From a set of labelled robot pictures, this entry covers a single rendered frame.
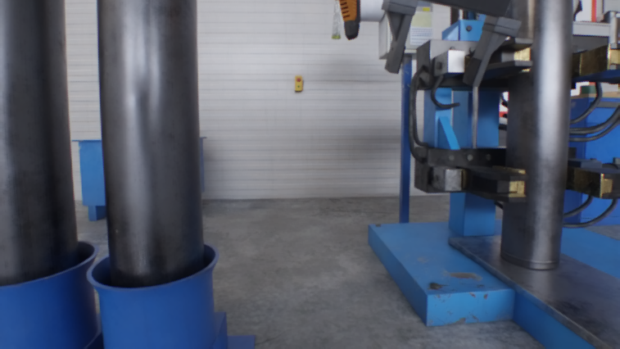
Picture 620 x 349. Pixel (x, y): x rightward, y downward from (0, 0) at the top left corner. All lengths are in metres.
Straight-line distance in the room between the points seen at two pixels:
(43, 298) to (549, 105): 1.62
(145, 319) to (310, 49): 2.82
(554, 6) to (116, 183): 1.49
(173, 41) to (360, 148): 2.66
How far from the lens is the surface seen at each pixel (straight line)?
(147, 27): 0.75
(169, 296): 0.77
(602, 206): 3.01
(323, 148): 3.15
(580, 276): 1.54
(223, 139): 3.20
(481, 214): 1.89
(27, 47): 0.91
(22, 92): 0.90
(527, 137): 1.42
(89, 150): 2.85
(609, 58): 1.55
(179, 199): 0.74
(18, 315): 0.95
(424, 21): 2.24
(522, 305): 1.38
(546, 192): 1.44
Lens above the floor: 0.69
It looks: 5 degrees down
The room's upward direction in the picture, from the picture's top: straight up
